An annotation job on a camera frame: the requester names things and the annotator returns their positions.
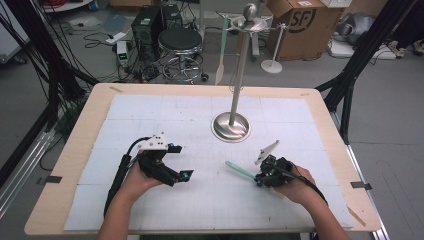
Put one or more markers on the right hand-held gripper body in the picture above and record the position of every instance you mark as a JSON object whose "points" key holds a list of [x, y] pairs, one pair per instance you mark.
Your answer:
{"points": [[278, 170]]}

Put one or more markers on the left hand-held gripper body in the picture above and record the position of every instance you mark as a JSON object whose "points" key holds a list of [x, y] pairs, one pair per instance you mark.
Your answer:
{"points": [[156, 166]]}

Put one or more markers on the metal utensil stand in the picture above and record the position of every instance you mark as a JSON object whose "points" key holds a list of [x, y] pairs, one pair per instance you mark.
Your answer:
{"points": [[238, 83]]}

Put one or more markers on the person's left hand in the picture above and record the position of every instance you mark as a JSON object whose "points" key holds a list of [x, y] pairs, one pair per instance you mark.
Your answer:
{"points": [[138, 185]]}

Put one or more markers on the person's right hand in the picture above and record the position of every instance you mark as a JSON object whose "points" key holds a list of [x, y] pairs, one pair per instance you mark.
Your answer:
{"points": [[296, 190]]}

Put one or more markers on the white grid mat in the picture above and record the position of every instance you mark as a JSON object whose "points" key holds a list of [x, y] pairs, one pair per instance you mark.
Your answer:
{"points": [[166, 126]]}

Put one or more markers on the black tape strip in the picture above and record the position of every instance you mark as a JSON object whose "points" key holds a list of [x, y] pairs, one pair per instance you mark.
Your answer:
{"points": [[50, 180], [360, 185]]}

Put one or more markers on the white stand with round base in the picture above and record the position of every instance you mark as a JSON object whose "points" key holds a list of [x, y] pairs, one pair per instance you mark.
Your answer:
{"points": [[271, 66]]}

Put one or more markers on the black round stool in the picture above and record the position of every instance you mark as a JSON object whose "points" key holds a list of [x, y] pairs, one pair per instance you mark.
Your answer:
{"points": [[180, 40]]}

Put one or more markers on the small white device green display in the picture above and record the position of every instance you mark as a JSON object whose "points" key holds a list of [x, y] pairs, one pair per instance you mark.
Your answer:
{"points": [[122, 51]]}

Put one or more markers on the black computer tower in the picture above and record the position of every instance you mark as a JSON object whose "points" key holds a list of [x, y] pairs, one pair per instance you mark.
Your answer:
{"points": [[146, 30]]}

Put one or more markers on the white power strip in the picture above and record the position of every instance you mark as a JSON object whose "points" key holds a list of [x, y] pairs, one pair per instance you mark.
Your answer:
{"points": [[116, 38]]}

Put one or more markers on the cardboard box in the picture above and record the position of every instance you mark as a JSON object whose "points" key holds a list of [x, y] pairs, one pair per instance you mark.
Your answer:
{"points": [[310, 36]]}

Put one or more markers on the white keyboard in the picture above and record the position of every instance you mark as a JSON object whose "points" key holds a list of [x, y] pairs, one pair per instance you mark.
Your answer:
{"points": [[340, 2]]}

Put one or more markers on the aluminium rail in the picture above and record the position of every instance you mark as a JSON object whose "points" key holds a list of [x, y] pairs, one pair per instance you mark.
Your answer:
{"points": [[23, 173]]}

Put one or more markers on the black frame pole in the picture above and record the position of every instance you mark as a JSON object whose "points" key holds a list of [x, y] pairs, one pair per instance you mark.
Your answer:
{"points": [[36, 36], [373, 43]]}

